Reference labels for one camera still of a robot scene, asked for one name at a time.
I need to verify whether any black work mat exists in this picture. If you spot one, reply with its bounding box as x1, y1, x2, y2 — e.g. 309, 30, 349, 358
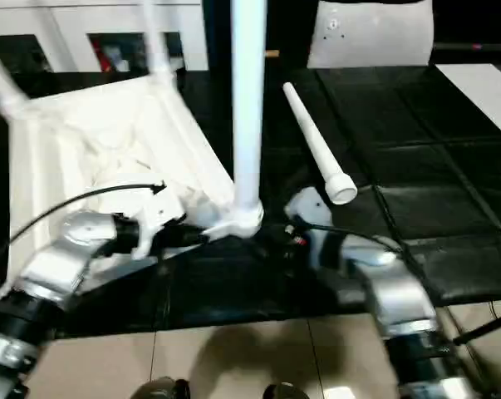
0, 62, 501, 340

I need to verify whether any white flat board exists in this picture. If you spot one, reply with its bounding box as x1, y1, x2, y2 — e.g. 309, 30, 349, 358
435, 62, 501, 146

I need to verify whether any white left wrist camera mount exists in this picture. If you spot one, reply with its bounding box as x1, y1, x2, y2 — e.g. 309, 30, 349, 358
131, 189, 189, 261

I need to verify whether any dark robot foot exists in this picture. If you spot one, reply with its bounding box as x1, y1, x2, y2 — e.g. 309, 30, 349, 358
264, 382, 307, 399
133, 376, 193, 399

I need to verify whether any white plastic table top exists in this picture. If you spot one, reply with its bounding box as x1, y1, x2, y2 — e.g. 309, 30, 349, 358
0, 76, 266, 300

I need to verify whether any dark robot left foot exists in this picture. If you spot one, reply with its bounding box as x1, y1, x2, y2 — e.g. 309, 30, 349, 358
133, 376, 193, 399

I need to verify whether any black box with gold label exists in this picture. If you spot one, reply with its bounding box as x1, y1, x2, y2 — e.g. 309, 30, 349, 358
206, 0, 317, 71

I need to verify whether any white plastic table leg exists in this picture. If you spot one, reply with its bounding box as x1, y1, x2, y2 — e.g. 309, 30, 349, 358
140, 0, 177, 86
229, 0, 264, 217
0, 37, 32, 120
282, 81, 359, 206

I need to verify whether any dark robot right foot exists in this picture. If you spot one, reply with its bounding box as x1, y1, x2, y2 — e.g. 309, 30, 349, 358
264, 382, 307, 399

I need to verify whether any white glass-door cabinet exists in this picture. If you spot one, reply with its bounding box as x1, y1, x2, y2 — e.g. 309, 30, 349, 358
0, 0, 212, 74

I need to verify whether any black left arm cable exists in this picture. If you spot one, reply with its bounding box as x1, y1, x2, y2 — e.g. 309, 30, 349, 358
0, 180, 168, 275

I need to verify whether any black stand leg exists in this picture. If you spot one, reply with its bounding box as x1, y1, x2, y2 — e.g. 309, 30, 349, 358
453, 311, 501, 346

